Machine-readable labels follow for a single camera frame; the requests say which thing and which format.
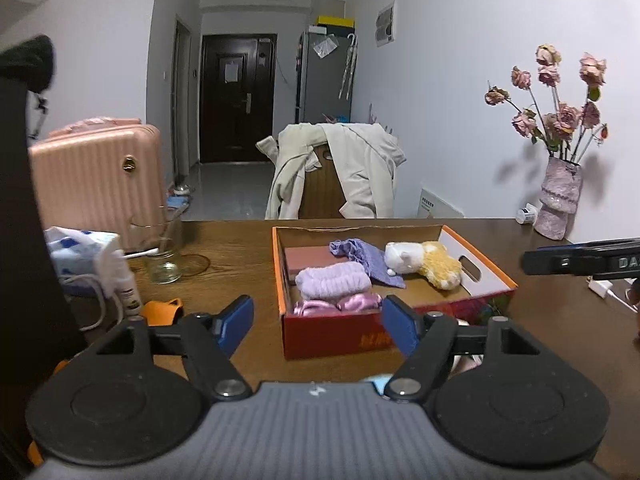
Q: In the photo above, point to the black furry item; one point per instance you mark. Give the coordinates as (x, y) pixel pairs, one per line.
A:
(27, 60)

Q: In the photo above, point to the cotton swab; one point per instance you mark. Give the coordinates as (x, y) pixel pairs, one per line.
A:
(142, 253)

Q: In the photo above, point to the yellow box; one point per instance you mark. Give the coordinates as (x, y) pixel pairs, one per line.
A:
(336, 20)

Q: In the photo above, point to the pink satin scrunchie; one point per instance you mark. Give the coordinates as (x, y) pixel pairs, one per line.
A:
(312, 307)
(360, 302)

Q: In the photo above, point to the grey wall picture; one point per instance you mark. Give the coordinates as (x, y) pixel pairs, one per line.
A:
(385, 22)

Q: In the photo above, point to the red cardboard box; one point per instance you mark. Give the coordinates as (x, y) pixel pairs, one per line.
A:
(330, 337)

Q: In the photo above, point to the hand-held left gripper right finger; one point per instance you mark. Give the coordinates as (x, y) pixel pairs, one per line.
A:
(400, 327)

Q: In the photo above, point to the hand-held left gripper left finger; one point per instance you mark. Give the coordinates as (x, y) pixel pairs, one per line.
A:
(235, 325)

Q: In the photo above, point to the side room door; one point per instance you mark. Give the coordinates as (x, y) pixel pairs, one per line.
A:
(181, 100)

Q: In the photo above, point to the white spray bottle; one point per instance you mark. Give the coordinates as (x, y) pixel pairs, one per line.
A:
(125, 290)

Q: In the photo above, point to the purple towel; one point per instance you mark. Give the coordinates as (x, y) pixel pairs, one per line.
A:
(332, 280)

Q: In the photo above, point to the pink suitcase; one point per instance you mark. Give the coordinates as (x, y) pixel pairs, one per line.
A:
(90, 185)

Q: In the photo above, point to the dark wooden door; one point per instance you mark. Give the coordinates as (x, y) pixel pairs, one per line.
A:
(237, 110)

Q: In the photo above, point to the small white bottle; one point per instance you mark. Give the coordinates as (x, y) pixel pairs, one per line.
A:
(526, 215)

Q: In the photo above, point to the pink soft cloth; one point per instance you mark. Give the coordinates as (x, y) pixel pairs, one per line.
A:
(468, 365)

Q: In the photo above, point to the light blue towel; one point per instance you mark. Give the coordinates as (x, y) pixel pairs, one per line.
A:
(377, 384)

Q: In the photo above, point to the grey refrigerator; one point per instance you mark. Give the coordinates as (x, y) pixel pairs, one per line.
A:
(322, 85)

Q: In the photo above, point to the white charger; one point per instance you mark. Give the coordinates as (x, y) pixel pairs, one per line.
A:
(600, 287)

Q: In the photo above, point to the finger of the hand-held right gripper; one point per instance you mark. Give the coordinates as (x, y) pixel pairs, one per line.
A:
(555, 261)

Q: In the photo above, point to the beige coat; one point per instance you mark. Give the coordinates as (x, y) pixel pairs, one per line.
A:
(365, 170)

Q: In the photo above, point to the white umbrella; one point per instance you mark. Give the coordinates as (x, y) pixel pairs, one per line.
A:
(349, 67)

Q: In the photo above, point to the black paper bag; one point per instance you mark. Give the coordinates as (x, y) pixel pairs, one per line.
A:
(22, 260)

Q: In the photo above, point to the dried pink roses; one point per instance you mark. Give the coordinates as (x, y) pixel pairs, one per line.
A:
(565, 117)

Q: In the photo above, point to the pink layered sponge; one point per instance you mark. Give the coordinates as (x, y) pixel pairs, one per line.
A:
(305, 262)

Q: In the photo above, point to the pink textured vase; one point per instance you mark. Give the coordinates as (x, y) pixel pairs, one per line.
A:
(560, 200)

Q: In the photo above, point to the glass jar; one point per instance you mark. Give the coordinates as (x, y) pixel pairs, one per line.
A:
(162, 265)

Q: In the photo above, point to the wooden chair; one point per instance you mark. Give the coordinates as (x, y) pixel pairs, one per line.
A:
(322, 190)

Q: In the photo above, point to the blue and white tissue packet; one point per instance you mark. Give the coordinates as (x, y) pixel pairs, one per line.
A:
(75, 250)

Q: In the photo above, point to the white and yellow plush toy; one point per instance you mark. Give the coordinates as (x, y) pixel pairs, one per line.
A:
(430, 260)

